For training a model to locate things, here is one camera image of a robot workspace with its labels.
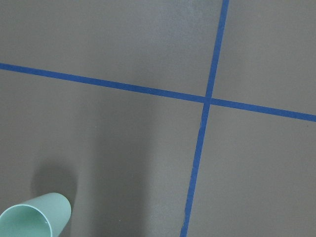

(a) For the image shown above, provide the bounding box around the light green plastic cup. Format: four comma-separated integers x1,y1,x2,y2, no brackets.
0,193,72,237

